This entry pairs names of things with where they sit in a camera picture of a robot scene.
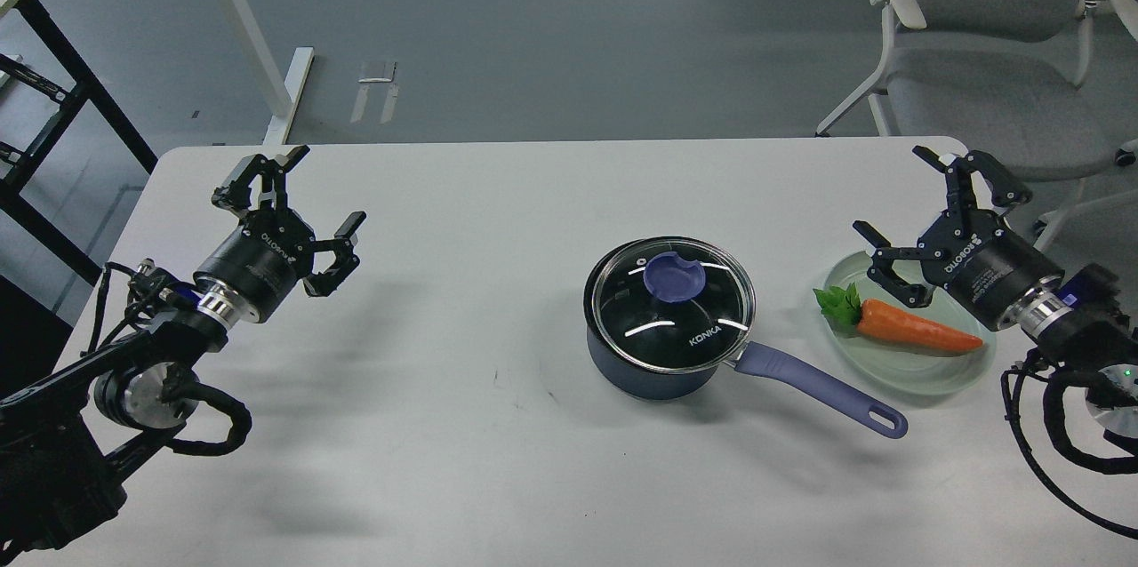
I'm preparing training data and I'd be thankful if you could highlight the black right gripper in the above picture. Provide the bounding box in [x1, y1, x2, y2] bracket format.
[851, 146, 1063, 331]

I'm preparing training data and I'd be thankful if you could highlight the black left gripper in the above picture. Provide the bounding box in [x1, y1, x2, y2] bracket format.
[193, 145, 366, 323]

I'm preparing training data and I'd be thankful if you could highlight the glass pot lid blue knob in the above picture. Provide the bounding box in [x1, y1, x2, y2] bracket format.
[582, 236, 756, 373]

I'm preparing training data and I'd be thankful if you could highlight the dark blue saucepan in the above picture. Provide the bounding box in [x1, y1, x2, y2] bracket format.
[583, 236, 910, 439]

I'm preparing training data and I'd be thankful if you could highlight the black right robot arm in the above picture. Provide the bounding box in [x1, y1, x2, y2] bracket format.
[854, 146, 1135, 539]

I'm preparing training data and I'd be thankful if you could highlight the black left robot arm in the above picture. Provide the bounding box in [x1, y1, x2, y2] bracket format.
[3, 146, 366, 564]

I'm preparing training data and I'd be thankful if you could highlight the orange toy carrot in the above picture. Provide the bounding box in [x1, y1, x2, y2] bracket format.
[813, 284, 984, 354]

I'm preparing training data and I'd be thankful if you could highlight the pale green plate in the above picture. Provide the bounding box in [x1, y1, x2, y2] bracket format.
[820, 250, 997, 396]

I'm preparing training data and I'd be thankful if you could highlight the grey office chair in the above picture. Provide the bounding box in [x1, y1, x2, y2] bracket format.
[814, 0, 1135, 250]

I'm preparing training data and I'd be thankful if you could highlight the black metal rack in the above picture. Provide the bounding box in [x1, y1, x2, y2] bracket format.
[1, 0, 157, 286]

